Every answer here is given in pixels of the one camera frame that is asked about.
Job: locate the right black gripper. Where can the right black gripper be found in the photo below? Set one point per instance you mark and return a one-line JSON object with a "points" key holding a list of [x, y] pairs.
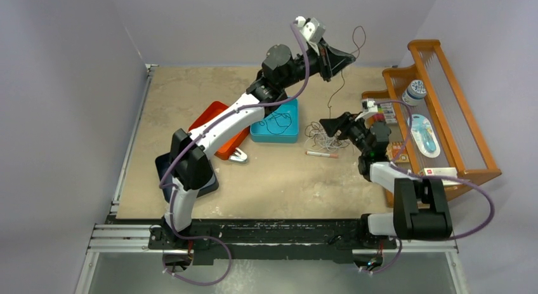
{"points": [[342, 124]]}

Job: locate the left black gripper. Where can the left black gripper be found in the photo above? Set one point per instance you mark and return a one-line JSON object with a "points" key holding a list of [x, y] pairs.
{"points": [[329, 61]]}

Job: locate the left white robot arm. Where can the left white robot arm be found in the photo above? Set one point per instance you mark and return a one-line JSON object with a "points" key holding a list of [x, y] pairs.
{"points": [[190, 153]]}

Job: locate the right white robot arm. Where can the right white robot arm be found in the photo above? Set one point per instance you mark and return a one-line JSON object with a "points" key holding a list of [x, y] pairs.
{"points": [[420, 209]]}

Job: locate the white orange marker pen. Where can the white orange marker pen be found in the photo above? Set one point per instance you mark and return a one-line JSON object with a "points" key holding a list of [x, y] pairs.
{"points": [[321, 154]]}

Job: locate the coloured marker set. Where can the coloured marker set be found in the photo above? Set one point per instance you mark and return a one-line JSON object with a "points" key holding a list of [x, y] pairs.
{"points": [[388, 112]]}

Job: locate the teal plastic tray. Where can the teal plastic tray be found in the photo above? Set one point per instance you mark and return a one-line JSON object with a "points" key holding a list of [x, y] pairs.
{"points": [[281, 126]]}

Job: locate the blue white jar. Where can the blue white jar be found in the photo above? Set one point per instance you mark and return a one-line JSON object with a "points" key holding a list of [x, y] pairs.
{"points": [[414, 93]]}

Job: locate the blue blister pack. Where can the blue blister pack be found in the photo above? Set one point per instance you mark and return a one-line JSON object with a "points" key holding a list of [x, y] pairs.
{"points": [[424, 136]]}

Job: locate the wooden shelf rack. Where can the wooden shelf rack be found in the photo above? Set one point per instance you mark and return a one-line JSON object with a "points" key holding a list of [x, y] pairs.
{"points": [[462, 145]]}

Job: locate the small white stapler remover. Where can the small white stapler remover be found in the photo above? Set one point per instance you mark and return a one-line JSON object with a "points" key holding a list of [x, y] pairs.
{"points": [[238, 156]]}

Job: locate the orange plastic tray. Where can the orange plastic tray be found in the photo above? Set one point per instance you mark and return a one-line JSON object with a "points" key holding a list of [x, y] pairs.
{"points": [[228, 149]]}

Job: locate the dark blue plastic tray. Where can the dark blue plastic tray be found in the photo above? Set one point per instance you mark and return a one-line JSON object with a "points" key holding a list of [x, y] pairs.
{"points": [[162, 164]]}

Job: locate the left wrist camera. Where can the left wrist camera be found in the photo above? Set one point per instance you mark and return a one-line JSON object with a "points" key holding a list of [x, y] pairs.
{"points": [[310, 28]]}

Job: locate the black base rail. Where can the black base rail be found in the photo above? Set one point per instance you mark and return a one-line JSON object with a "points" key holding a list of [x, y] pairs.
{"points": [[341, 240]]}

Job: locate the aluminium frame rails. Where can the aluminium frame rails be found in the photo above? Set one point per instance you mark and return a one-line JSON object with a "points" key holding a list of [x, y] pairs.
{"points": [[118, 260]]}

